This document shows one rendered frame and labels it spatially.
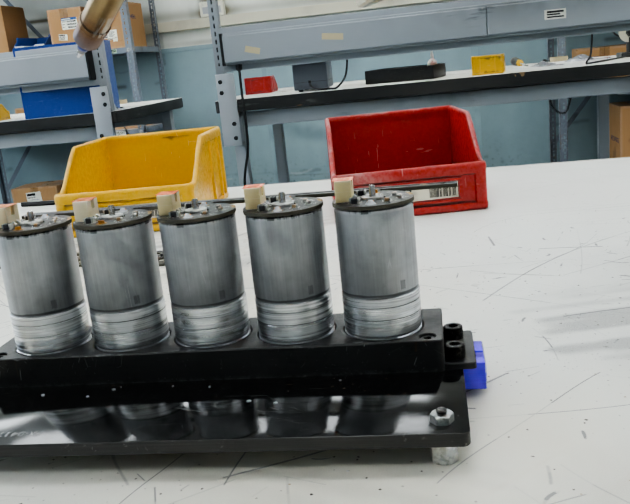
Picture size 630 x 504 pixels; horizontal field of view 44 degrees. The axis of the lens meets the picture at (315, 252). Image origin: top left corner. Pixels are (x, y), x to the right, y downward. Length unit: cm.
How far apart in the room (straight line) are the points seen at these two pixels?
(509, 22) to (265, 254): 229
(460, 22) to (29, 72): 143
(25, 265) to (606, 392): 18
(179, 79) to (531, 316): 461
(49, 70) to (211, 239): 259
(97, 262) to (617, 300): 20
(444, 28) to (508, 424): 229
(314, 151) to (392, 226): 449
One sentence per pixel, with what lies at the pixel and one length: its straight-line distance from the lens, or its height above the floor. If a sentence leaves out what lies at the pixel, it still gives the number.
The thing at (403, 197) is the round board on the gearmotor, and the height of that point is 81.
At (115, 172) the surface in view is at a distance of 67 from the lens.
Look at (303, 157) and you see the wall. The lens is 473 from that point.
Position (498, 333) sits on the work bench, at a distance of 30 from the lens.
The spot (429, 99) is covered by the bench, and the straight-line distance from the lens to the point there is 256.
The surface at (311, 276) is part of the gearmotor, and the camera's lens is 24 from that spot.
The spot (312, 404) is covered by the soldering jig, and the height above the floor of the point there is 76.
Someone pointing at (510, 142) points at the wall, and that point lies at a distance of 466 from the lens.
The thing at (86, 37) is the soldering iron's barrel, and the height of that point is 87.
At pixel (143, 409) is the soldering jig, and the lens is 24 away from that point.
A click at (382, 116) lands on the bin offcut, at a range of 61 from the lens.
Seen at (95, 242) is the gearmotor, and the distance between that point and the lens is 25.
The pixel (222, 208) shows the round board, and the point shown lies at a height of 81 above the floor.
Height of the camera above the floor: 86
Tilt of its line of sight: 14 degrees down
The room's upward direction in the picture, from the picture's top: 6 degrees counter-clockwise
